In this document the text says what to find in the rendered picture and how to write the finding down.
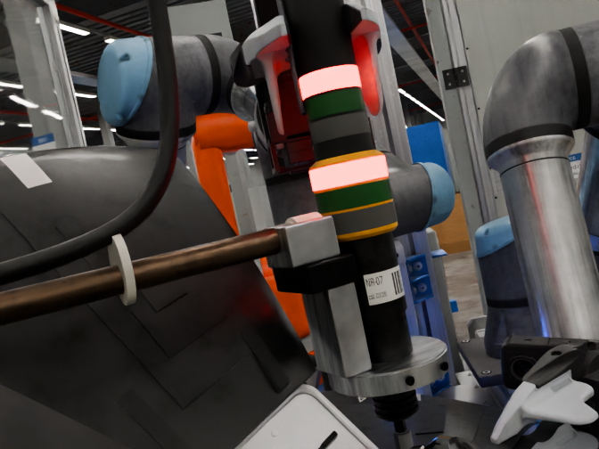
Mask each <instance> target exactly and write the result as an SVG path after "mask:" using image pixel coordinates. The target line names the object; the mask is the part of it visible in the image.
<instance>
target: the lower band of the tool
mask: <svg viewBox="0 0 599 449"><path fill-rule="evenodd" d="M381 155H384V154H383V153H382V152H380V151H377V150H370V151H360V152H355V153H350V154H347V155H342V156H338V157H334V158H330V159H324V160H320V161H317V162H315V163H314V165H313V166H312V167H311V168H310V169H309V171H311V170H314V169H318V168H321V167H329V166H332V165H336V164H340V163H345V162H349V161H353V160H358V159H366V158H371V157H376V156H381ZM387 178H389V176H384V177H380V178H375V179H371V180H367V181H363V182H358V183H353V184H346V185H342V186H337V187H333V188H328V189H324V190H320V191H315V192H314V193H319V192H327V191H331V190H336V189H340V188H345V187H350V186H353V185H358V184H366V183H370V182H374V181H379V180H382V179H387ZM391 201H393V199H391V200H385V201H382V202H378V203H374V204H371V205H366V206H362V207H358V208H350V209H345V210H340V211H335V212H330V213H324V214H320V215H321V216H328V215H333V214H339V213H344V212H349V211H353V210H358V209H362V208H370V207H373V206H377V205H381V204H384V203H388V202H391ZM397 226H398V221H397V222H396V223H393V224H388V225H385V226H382V227H378V228H373V229H370V230H365V231H362V232H357V233H348V234H342V235H337V239H338V242H344V241H353V240H359V239H364V238H368V237H372V236H375V235H379V234H383V233H388V232H391V231H393V230H395V229H396V227H397Z"/></svg>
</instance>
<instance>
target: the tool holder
mask: <svg viewBox="0 0 599 449"><path fill-rule="evenodd" d="M273 227H274V228H275V230H276V231H277V233H278V235H279V238H280V242H281V250H280V252H279V253H278V254H275V255H272V256H268V257H266V258H267V265H268V267H270V268H273V270H274V275H275V282H276V287H277V290H278V291H280V292H290V293H300V294H302V297H303V302H304V307H305V310H306V315H307V319H308V327H309V331H310V336H311V340H312V344H313V348H314V353H315V358H316V365H317V369H318V370H319V371H323V372H326V373H327V374H328V378H329V382H330V386H331V388H332V389H333V390H335V391H336V392H338V393H340V394H343V395H346V396H361V397H370V396H388V395H394V394H399V393H403V392H407V391H410V390H414V389H417V388H421V387H424V386H426V385H429V384H431V383H432V382H434V381H436V380H438V379H440V378H441V377H442V376H444V375H445V374H446V373H447V371H448V370H449V368H450V361H449V356H448V351H447V345H446V343H445V342H443V341H441V340H440V339H436V338H432V337H425V336H411V340H412V345H413V352H412V353H411V354H410V355H408V356H406V357H403V358H401V359H398V360H395V361H391V362H386V363H371V360H370V355H369V351H368V346H367V343H366V338H365V330H364V325H363V321H362V316H361V313H360V308H359V304H358V299H357V291H356V286H355V282H357V281H358V279H359V278H358V273H357V265H356V261H355V257H354V255H353V254H341V253H340V248H339V243H338V239H337V235H336V231H335V226H334V222H333V217H332V216H321V217H318V218H314V219H310V220H306V221H302V222H298V223H293V224H279V225H275V226H271V227H268V228H263V229H262V230H266V229H269V228H273Z"/></svg>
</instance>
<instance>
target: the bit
mask: <svg viewBox="0 0 599 449"><path fill-rule="evenodd" d="M393 423H394V427H395V430H394V431H393V432H392V434H393V438H394V443H395V447H396V449H411V448H412V447H413V446H414V443H413V439H412V434H411V429H409V428H407V427H406V421H405V420H402V421H394V422H393Z"/></svg>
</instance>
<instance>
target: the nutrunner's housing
mask: <svg viewBox="0 0 599 449"><path fill-rule="evenodd" d="M338 243H339V248H340V253H341V254H353V255H354V257H355V261H356V265H357V273H358V278H359V279H358V281H357V282H355V286H356V291H357V299H358V304H359V308H360V313H361V316H362V321H363V325H364V330H365V338H366V343H367V346H368V351H369V355H370V360H371V363H386V362H391V361H395V360H398V359H401V358H403V357H406V356H408V355H410V354H411V353H412V352H413V345H412V340H411V336H410V331H409V327H408V322H407V318H406V309H407V304H406V296H405V291H404V286H403V282H402V277H401V272H400V268H399V264H398V257H397V252H396V248H395V243H394V239H393V234H392V231H391V232H388V233H383V234H379V235H375V236H372V237H368V238H364V239H359V240H353V241H344V242H338ZM372 399H373V408H374V412H375V416H376V417H377V418H379V419H383V420H385V421H391V422H394V421H402V420H406V419H409V418H411V417H412V416H413V415H414V414H415V413H416V412H417V411H418V410H419V404H418V400H417V396H416V391H415V389H414V390H410V391H407V392H403V393H399V394H394V395H388V396H372Z"/></svg>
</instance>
